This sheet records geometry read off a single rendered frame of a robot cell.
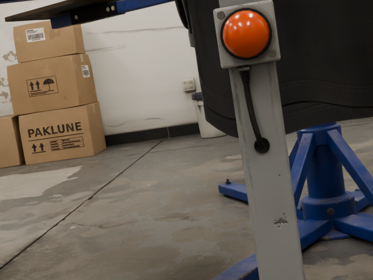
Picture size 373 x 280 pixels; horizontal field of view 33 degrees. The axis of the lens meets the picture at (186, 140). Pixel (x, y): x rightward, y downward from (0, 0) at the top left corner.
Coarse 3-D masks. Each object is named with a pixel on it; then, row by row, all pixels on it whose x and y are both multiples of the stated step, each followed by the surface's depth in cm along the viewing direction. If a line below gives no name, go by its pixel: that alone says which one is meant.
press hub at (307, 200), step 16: (320, 128) 209; (336, 128) 210; (320, 144) 209; (320, 160) 211; (336, 160) 212; (320, 176) 212; (336, 176) 212; (320, 192) 213; (336, 192) 212; (304, 208) 217; (320, 208) 211; (336, 208) 210; (352, 208) 213; (320, 240) 206
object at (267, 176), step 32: (224, 0) 53; (256, 0) 53; (224, 64) 53; (256, 64) 54; (256, 96) 54; (256, 160) 55; (288, 160) 55; (256, 192) 55; (288, 192) 55; (256, 224) 56; (288, 224) 55; (256, 256) 56; (288, 256) 56
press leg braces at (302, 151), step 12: (336, 132) 208; (300, 144) 208; (312, 144) 208; (336, 144) 204; (300, 156) 205; (336, 156) 205; (348, 156) 201; (300, 168) 202; (348, 168) 201; (360, 168) 198; (300, 180) 200; (360, 180) 196; (372, 180) 195; (300, 192) 200; (372, 192) 192; (372, 204) 193
